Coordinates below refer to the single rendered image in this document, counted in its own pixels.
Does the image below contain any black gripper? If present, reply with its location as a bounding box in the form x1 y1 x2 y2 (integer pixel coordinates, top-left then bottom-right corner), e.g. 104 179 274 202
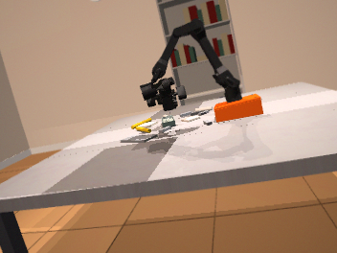
146 85 187 107

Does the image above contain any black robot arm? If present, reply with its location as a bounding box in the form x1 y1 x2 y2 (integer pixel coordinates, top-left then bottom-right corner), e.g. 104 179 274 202
140 18 243 111

